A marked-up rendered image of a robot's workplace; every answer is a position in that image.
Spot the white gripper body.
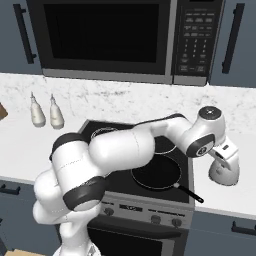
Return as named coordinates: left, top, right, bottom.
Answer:
left=222, top=142, right=241, bottom=178

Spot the black and steel stove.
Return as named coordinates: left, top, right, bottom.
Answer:
left=77, top=119, right=197, bottom=256

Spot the black frying pan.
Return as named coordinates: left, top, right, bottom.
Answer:
left=130, top=153, right=205, bottom=204

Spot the grey-blue drawer front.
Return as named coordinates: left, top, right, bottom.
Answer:
left=184, top=209, right=256, bottom=256
left=0, top=179, right=63, bottom=256

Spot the grey-blue cupboard door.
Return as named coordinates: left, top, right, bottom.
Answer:
left=208, top=0, right=256, bottom=89
left=0, top=0, right=43, bottom=76

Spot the black and steel microwave oven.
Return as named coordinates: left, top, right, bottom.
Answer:
left=26, top=0, right=225, bottom=87

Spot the black oven door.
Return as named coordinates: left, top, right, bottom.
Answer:
left=87, top=216, right=190, bottom=256

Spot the white bottle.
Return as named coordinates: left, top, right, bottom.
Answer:
left=48, top=93, right=65, bottom=131
left=29, top=91, right=47, bottom=129

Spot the black microwave door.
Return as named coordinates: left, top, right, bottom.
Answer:
left=26, top=0, right=177, bottom=85

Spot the brown wooden board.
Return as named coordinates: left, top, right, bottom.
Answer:
left=0, top=102, right=9, bottom=122

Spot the black drawer handle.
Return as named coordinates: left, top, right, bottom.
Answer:
left=231, top=221, right=256, bottom=237
left=0, top=183, right=22, bottom=196

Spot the black oven door handle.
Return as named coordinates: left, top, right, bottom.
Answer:
left=91, top=218, right=184, bottom=240

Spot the black cupboard handle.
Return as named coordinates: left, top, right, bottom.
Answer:
left=12, top=3, right=37, bottom=65
left=221, top=2, right=246, bottom=75

